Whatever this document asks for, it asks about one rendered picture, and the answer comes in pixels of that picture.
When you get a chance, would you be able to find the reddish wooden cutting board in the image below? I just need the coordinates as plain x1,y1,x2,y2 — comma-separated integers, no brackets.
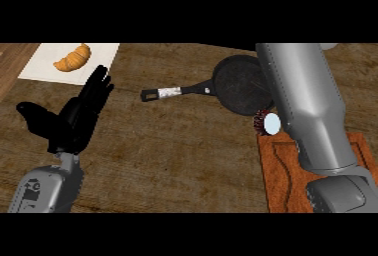
256,131,378,214

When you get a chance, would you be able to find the red-wrapped white-frosted cupcake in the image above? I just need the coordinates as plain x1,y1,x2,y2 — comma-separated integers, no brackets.
253,109,284,137

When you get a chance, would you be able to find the golden croissant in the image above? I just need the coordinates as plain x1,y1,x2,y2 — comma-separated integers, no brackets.
52,43,93,73

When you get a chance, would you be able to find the black frying pan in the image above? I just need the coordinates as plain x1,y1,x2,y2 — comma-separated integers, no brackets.
140,54,276,117

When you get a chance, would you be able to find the white rectangular placemat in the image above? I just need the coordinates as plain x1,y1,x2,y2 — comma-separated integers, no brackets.
18,43,121,86

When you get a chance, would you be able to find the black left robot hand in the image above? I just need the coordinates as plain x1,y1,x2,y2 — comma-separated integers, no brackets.
15,64,115,155

